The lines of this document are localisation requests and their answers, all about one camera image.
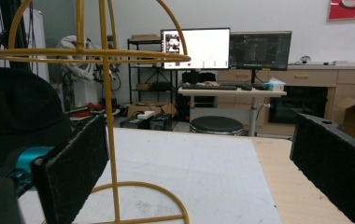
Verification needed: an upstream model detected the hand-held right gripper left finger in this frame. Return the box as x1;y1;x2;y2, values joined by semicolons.
30;114;110;224

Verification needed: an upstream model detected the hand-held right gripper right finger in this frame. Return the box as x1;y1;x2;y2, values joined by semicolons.
289;112;355;224

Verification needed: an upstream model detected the black cap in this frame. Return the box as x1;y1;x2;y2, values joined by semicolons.
0;67;73;173

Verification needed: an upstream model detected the yellow wire rack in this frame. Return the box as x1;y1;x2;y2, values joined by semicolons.
0;0;192;224

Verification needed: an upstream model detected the red tool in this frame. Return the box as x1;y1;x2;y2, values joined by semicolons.
68;102;106;121

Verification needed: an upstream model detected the light wooden cabinet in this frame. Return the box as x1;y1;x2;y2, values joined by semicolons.
217;63;355;138

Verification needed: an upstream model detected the open cardboard box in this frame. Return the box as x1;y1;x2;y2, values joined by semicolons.
126;102;178;119

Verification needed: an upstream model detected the light blue tissue box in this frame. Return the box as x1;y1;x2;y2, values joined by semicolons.
266;77;287;92

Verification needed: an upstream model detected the black box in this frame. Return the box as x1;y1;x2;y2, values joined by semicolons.
119;112;174;132

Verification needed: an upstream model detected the black keyboard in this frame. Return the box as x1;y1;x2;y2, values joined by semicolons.
180;83;238;91
220;81;269;91

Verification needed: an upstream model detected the white table mat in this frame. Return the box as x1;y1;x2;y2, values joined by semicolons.
18;127;283;224

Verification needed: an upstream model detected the white board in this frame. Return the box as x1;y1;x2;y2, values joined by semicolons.
0;7;50;82

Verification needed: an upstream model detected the black metal shelf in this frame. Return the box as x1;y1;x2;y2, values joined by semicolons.
127;36;180;105

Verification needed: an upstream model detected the round black stool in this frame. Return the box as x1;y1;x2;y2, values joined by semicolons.
189;115;246;136

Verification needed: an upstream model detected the light wooden desk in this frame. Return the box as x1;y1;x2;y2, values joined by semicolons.
177;86;288;138

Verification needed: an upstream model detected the dark screen monitor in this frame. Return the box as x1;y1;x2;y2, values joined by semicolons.
229;30;293;72

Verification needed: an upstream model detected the bright white monitor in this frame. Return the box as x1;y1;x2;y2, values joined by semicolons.
160;27;232;71

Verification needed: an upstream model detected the red wall poster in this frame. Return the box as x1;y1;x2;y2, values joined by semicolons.
327;0;355;21

